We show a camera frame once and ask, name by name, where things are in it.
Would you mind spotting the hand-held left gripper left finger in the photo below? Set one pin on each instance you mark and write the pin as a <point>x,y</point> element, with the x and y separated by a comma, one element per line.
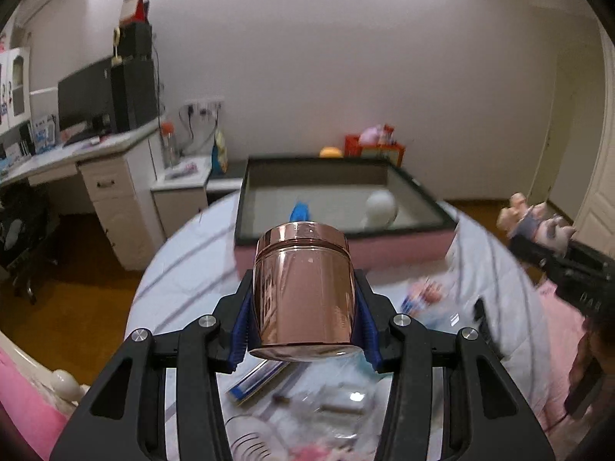
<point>239,341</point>

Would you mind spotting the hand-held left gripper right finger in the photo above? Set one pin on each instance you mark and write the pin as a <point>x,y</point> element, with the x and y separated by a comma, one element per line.
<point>367,341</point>

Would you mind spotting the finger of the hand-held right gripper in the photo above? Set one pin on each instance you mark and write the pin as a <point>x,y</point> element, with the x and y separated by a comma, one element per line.
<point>596,258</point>
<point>531,252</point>

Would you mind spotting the small pink toy figure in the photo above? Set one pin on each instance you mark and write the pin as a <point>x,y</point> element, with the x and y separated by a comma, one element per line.
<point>533,221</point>

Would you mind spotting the rose gold metal canister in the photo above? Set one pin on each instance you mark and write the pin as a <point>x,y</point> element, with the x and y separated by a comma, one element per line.
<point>302,293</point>

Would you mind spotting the pink storage box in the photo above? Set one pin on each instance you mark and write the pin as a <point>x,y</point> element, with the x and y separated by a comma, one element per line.
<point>413,249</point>

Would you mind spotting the person's right hand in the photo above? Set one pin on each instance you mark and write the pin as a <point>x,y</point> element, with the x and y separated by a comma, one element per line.
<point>588,348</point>

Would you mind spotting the blue white flat packet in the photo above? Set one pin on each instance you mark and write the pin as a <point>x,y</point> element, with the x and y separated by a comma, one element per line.
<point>257,384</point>

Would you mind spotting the clear plastic bag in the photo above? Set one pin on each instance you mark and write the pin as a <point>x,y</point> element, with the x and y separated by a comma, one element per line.
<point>331,398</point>

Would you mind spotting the red blue packet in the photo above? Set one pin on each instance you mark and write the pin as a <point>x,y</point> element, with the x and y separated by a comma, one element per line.
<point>425,295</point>

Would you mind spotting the white door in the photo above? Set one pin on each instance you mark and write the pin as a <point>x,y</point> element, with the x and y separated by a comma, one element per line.
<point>600,177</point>

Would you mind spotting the white striped cloth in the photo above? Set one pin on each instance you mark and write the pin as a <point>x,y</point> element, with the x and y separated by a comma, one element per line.
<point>192,269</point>

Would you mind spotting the metal coil spring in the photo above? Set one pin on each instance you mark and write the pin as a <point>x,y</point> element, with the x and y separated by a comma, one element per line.
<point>250,439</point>

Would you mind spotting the white egg-shaped toy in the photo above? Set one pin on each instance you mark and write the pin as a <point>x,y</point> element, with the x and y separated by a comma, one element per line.
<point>380,209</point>

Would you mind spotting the blue toy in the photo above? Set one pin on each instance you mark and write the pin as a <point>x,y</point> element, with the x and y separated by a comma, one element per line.
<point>299,212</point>

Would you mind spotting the white nightstand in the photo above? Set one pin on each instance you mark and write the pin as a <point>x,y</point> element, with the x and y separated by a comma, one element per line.
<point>180,192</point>

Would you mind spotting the black white low cabinet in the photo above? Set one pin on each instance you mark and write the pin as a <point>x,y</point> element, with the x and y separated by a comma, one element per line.
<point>226,177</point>

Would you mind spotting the red crate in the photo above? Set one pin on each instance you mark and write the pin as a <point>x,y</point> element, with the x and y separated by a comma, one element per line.
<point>384,153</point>

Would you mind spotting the white bedpost knob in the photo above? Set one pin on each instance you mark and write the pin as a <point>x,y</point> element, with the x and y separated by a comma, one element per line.
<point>65,384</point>

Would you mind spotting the yellow snack bag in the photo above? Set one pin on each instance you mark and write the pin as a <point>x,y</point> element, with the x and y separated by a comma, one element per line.
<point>221,153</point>

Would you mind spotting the orange ball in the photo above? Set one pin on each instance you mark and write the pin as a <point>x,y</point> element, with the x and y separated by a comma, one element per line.
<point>331,152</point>

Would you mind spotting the pink plush toy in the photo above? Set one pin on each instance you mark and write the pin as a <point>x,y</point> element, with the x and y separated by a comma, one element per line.
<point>372,135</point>

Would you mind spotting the orange-cap clear bottle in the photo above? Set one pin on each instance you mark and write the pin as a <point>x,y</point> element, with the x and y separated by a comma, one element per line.
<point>168,146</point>

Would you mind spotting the black office chair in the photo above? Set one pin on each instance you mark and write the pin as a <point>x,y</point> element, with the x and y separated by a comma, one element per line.
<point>24,240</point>

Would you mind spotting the white desk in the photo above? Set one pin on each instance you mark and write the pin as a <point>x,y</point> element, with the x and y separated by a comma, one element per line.
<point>62,158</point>

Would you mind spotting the black keyboard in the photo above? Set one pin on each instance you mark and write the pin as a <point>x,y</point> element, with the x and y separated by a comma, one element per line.
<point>79,139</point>

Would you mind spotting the black computer tower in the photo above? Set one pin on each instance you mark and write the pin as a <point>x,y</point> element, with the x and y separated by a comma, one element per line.
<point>134,93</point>

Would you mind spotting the blue box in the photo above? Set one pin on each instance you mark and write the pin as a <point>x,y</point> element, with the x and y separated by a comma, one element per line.
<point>44,132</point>

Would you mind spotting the black computer monitor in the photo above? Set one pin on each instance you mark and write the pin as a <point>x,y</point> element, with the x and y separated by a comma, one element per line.
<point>84,96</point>

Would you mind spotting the black speaker box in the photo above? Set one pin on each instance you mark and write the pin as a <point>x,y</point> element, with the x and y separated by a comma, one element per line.
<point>135,41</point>

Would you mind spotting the white hutch cabinet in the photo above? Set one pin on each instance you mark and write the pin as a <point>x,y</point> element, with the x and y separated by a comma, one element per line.
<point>14,86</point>

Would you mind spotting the red white box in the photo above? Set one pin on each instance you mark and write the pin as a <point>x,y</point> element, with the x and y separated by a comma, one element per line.
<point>133,9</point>

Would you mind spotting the pink bed frame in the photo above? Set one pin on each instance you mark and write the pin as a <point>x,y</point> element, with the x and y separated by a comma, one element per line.
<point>24,408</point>

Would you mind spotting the white wall socket strip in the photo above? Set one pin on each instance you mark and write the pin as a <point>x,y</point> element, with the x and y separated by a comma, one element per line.
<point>204,104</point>

